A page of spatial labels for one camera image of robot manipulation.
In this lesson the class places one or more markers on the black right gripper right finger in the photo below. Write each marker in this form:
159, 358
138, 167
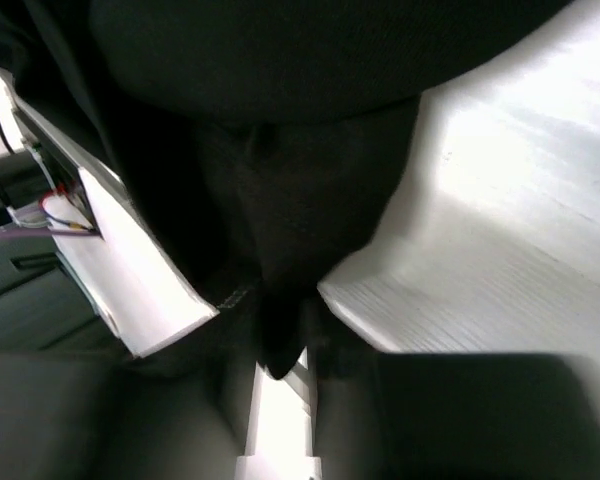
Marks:
380, 415

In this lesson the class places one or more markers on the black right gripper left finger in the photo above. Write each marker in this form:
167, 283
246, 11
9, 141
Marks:
71, 414

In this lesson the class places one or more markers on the black skirt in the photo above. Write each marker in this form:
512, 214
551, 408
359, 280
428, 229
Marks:
260, 141

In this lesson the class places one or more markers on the aluminium table edge rail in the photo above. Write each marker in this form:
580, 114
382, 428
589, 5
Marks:
98, 179

